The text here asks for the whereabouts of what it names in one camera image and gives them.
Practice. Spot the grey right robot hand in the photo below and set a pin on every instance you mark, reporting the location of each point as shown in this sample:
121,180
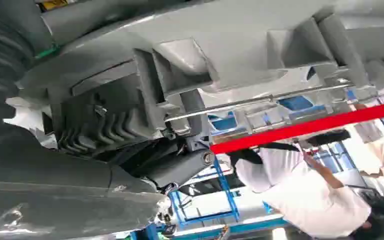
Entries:
46,192

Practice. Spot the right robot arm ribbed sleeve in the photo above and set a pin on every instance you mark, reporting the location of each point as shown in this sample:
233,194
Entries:
0,73

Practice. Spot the blue metal shelf rack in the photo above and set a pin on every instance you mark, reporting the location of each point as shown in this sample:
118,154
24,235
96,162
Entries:
226,192

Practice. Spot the red barrier belt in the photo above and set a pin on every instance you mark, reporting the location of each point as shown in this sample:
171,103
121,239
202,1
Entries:
311,126

